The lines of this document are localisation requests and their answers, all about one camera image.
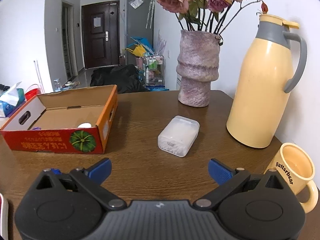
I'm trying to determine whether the clear plastic swab box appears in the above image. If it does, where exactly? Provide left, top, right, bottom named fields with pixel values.
left=157, top=115, right=200, bottom=158

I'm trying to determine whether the yellow Butterbear mug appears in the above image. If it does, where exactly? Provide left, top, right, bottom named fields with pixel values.
left=266, top=142, right=319, bottom=213

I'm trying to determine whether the orange cardboard pumpkin box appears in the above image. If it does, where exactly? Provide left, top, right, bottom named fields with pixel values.
left=1, top=85, right=118, bottom=154

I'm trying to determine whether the red bucket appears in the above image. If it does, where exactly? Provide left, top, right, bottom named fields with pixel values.
left=24, top=84, right=42, bottom=101

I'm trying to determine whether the blue tissue pack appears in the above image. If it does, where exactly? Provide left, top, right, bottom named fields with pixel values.
left=0, top=82, right=25, bottom=118

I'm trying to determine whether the yellow thermos jug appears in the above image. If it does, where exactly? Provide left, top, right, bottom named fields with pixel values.
left=226, top=14, right=308, bottom=148

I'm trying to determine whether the black bag on floor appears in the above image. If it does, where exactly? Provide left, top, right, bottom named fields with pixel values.
left=90, top=64, right=149, bottom=94

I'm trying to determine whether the pink textured ceramic vase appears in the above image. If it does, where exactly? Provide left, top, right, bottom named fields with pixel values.
left=176, top=30, right=222, bottom=108

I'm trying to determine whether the yellow bag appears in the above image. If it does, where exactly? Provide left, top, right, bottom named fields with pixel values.
left=125, top=44, right=153, bottom=57

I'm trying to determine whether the dark brown entrance door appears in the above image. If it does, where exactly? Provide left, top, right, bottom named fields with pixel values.
left=81, top=1, right=120, bottom=69

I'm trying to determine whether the grey refrigerator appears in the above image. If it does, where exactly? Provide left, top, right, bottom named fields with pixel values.
left=125, top=0, right=155, bottom=53

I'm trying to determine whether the wire storage cart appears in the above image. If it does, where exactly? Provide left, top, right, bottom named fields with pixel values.
left=143, top=53, right=165, bottom=87

